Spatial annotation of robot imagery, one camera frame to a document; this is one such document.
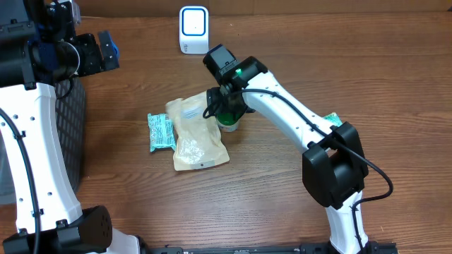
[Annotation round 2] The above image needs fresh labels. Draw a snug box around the teal white tissue packet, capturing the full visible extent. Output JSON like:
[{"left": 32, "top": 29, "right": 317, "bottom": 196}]
[{"left": 323, "top": 112, "right": 343, "bottom": 126}]

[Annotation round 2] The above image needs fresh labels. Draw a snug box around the grey plastic mesh basket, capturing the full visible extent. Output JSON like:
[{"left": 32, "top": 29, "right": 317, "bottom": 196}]
[{"left": 0, "top": 75, "right": 87, "bottom": 205}]

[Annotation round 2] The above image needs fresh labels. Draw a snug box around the white barcode scanner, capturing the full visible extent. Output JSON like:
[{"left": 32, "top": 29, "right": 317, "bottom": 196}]
[{"left": 179, "top": 6, "right": 209, "bottom": 54}]

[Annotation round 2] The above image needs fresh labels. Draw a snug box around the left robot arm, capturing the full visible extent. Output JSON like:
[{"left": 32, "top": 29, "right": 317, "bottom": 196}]
[{"left": 1, "top": 1, "right": 147, "bottom": 253}]

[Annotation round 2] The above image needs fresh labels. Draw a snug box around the green lid jar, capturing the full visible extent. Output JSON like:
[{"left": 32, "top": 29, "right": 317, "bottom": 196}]
[{"left": 216, "top": 113, "right": 239, "bottom": 132}]

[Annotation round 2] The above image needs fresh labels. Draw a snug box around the teal snack packet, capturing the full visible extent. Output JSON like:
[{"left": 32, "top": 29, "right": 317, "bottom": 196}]
[{"left": 148, "top": 114, "right": 177, "bottom": 152}]

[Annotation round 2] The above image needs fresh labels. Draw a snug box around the beige powder pouch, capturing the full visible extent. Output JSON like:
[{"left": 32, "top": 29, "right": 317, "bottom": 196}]
[{"left": 165, "top": 92, "right": 230, "bottom": 171}]

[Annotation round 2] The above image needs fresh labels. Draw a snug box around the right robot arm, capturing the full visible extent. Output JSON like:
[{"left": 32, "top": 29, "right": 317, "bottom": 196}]
[{"left": 203, "top": 44, "right": 369, "bottom": 253}]

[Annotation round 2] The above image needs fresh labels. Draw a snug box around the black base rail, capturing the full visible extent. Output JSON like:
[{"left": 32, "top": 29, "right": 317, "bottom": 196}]
[{"left": 141, "top": 241, "right": 399, "bottom": 254}]

